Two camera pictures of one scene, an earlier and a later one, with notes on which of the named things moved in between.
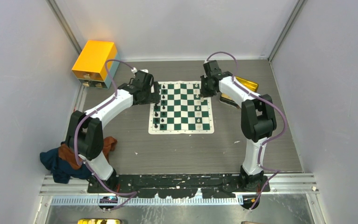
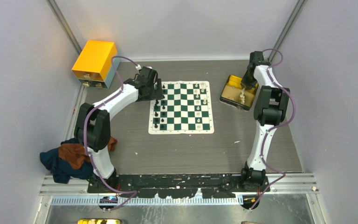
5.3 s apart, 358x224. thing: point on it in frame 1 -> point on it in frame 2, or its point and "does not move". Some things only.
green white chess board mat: (181, 109) does not move
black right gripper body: (206, 90) -> (248, 80)
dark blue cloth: (51, 160) does not move
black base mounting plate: (179, 185) does not move
